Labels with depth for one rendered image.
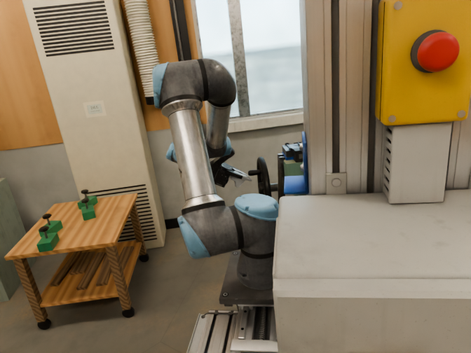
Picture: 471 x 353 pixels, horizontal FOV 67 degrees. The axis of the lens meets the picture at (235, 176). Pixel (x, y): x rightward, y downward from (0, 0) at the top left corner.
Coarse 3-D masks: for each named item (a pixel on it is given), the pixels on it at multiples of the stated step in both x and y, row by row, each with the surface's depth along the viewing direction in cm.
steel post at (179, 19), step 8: (176, 0) 238; (176, 8) 239; (176, 16) 239; (184, 16) 242; (176, 24) 241; (184, 24) 243; (176, 32) 244; (184, 32) 245; (176, 40) 246; (184, 40) 247; (184, 48) 249; (184, 56) 250
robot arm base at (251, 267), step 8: (240, 256) 98; (248, 256) 94; (256, 256) 93; (264, 256) 92; (272, 256) 93; (240, 264) 97; (248, 264) 94; (256, 264) 93; (264, 264) 93; (272, 264) 93; (240, 272) 98; (248, 272) 95; (256, 272) 93; (264, 272) 93; (272, 272) 93; (240, 280) 97; (248, 280) 95; (256, 280) 94; (264, 280) 93; (272, 280) 93; (256, 288) 94; (264, 288) 94; (272, 288) 94
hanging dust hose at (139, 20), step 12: (132, 0) 226; (144, 0) 230; (132, 12) 229; (144, 12) 230; (132, 24) 232; (144, 24) 231; (132, 36) 235; (144, 36) 234; (144, 48) 236; (144, 60) 238; (156, 60) 242; (144, 72) 242; (144, 84) 245; (144, 96) 252
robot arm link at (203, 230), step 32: (160, 64) 95; (192, 64) 95; (160, 96) 94; (192, 96) 94; (192, 128) 93; (192, 160) 91; (192, 192) 90; (192, 224) 87; (224, 224) 88; (192, 256) 89
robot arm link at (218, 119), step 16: (208, 64) 96; (208, 80) 95; (224, 80) 98; (224, 96) 102; (208, 112) 114; (224, 112) 111; (208, 128) 122; (224, 128) 120; (208, 144) 130; (224, 144) 131
